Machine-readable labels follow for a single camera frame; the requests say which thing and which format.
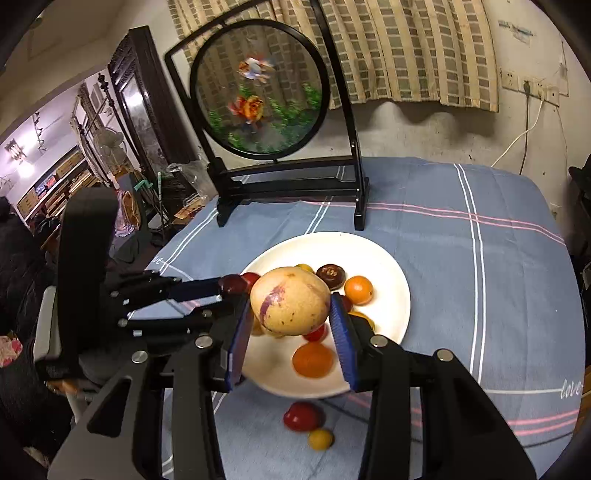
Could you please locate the small yellow fruit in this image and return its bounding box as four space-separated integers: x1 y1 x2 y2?
308 428 335 451

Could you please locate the dark maroon fruit on table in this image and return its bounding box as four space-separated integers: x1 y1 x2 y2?
341 295 353 312

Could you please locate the red fruit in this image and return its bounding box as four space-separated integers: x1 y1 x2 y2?
304 323 328 342

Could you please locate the checked curtain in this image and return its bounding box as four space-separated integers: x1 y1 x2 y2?
322 1 499 112

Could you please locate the round goldfish screen on stand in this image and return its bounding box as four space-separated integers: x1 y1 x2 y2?
164 1 370 231

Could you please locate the dark wooden cabinet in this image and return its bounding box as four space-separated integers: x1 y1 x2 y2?
107 26 195 188

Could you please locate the wall power strip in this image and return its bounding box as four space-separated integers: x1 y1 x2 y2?
500 68 560 107

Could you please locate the large red plum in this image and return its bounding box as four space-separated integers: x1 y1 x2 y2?
283 401 325 432

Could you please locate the white power cable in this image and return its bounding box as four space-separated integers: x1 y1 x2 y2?
490 94 546 169

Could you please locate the small olive-yellow fruit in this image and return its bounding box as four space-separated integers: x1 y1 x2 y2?
296 263 315 273

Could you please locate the standing fan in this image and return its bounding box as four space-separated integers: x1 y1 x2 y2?
93 127 128 177

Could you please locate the blue striped tablecloth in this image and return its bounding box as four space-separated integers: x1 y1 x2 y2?
149 158 585 475

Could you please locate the small red tomato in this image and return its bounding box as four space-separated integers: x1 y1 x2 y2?
242 272 260 288

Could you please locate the large orange tangerine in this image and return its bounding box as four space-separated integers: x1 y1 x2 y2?
291 342 335 379

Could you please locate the small orange back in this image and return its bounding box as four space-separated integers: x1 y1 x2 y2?
344 275 374 305

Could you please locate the white round plate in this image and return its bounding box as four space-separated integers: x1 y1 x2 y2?
239 231 412 400

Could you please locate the yellow-orange oval fruit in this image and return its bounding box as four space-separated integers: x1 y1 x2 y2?
349 310 376 332

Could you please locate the dark red plum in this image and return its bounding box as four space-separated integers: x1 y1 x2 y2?
218 274 249 295

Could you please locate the purple-streaked yellow melon fruit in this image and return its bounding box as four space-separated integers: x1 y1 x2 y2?
249 267 331 336

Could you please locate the dark brown fruit back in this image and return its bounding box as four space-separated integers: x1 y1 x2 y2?
315 264 346 291

